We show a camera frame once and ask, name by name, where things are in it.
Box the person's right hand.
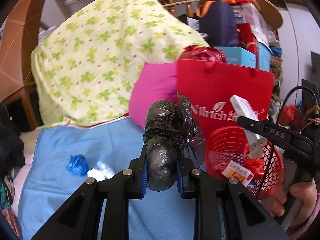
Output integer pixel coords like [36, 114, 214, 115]
[263, 168, 318, 230]

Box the clear plastic storage box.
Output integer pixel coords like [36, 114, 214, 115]
[232, 3, 269, 46]

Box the blue plastic bag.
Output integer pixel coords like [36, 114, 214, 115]
[66, 154, 89, 176]

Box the orange white medicine box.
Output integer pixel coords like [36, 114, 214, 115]
[222, 160, 254, 187]

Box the red bag on floor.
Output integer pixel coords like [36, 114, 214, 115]
[278, 105, 296, 126]

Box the blue plastic storage bin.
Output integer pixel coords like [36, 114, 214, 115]
[258, 41, 272, 72]

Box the dark red gift box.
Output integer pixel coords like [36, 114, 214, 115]
[236, 23, 258, 55]

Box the light blue cardboard box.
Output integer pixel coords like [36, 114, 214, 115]
[215, 47, 256, 68]

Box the woven straw hat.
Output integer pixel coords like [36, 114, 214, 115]
[198, 0, 283, 29]

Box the clover print quilt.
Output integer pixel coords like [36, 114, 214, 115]
[31, 0, 206, 126]

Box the magenta pillow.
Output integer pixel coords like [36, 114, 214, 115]
[129, 62, 177, 128]

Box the red Nilrich paper bag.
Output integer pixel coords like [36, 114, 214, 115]
[177, 59, 274, 137]

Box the navy tote bag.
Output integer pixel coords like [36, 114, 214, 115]
[196, 1, 239, 47]

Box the black plastic trash bag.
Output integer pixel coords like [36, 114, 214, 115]
[143, 92, 205, 192]

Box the light blue fleece blanket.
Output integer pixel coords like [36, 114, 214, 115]
[18, 117, 195, 239]

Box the black clothing pile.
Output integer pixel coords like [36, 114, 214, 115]
[0, 104, 25, 178]

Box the red plastic bag behind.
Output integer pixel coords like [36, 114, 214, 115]
[179, 45, 226, 63]

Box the pink bed sheet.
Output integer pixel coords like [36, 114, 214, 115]
[11, 154, 34, 216]

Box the white tissue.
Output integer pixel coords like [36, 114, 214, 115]
[87, 161, 116, 181]

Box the red plastic mesh basket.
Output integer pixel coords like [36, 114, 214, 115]
[204, 127, 284, 199]

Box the wooden cabinet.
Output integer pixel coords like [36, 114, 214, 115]
[1, 0, 45, 131]

